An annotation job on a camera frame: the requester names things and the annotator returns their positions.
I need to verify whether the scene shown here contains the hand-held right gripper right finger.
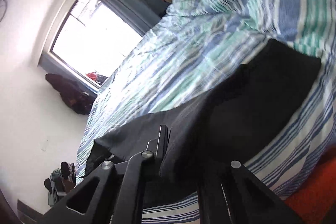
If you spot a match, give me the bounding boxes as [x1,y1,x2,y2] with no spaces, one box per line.
[197,160,302,224]

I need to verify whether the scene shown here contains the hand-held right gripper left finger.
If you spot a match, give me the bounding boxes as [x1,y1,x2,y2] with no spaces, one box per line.
[39,124,169,224]

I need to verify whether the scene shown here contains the black pants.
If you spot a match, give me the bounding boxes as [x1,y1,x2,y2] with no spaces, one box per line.
[85,39,322,195]

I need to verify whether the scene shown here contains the red fleece blanket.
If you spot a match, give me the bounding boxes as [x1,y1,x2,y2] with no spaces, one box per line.
[285,145,336,224]

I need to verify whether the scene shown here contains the black shoe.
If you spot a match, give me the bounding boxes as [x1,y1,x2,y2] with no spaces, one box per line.
[60,161,71,177]

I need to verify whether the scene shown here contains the red clothes by window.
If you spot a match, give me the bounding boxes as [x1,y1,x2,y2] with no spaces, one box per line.
[86,71,108,84]

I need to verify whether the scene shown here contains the dark hanging clothes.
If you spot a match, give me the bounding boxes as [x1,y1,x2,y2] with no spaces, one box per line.
[45,73,96,115]

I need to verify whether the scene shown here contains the striped bed blanket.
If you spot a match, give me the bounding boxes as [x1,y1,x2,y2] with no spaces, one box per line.
[76,0,336,224]

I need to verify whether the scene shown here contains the window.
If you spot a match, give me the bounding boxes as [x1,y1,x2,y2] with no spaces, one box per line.
[39,0,143,90]

